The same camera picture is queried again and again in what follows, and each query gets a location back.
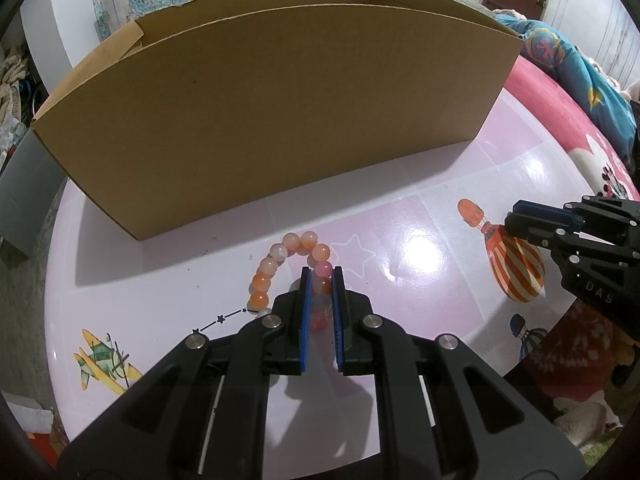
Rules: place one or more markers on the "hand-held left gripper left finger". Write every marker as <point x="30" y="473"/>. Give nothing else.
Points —
<point x="305" y="320"/>

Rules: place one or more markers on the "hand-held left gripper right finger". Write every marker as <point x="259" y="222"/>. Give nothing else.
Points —
<point x="339" y="320"/>

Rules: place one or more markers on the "pink floral blanket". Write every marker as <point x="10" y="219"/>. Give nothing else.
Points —
<point x="550" y="110"/>

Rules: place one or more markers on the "pile of pale clothes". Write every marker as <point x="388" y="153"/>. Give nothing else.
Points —
<point x="12" y="80"/>

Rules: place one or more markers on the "brown cardboard box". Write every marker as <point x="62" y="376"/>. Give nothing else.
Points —
<point x="275" y="110"/>

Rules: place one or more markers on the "red dotted garment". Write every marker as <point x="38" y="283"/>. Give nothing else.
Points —
<point x="575" y="360"/>

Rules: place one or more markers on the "blue patterned quilt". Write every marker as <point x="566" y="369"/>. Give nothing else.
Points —
<point x="575" y="75"/>

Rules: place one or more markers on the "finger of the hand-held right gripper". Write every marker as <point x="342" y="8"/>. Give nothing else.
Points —
<point x="545" y="212"/>
<point x="530" y="230"/>

